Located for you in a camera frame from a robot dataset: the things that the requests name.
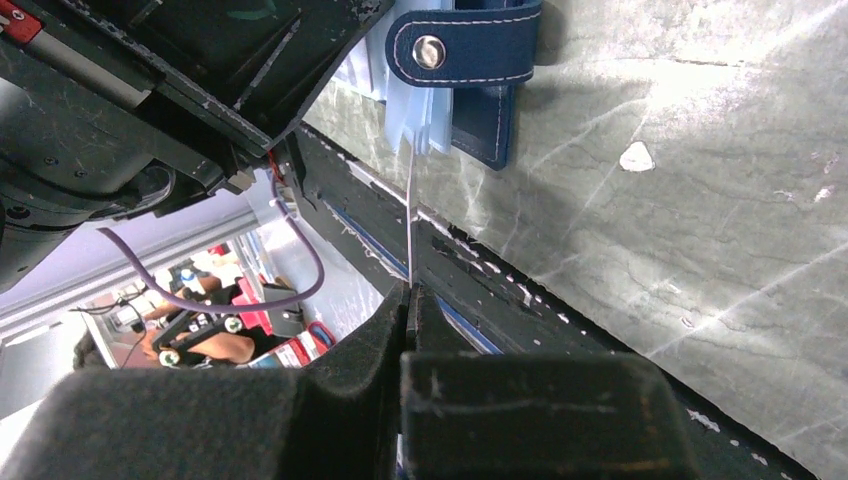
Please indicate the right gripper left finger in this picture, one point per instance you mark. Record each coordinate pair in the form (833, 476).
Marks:
(336, 418)

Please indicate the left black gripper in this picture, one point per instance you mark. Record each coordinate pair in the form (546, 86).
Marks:
(113, 109)

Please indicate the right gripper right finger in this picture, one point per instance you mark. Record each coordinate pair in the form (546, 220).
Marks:
(467, 415)

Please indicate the navy blue card holder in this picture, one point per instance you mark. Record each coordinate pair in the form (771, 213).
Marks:
(447, 73)

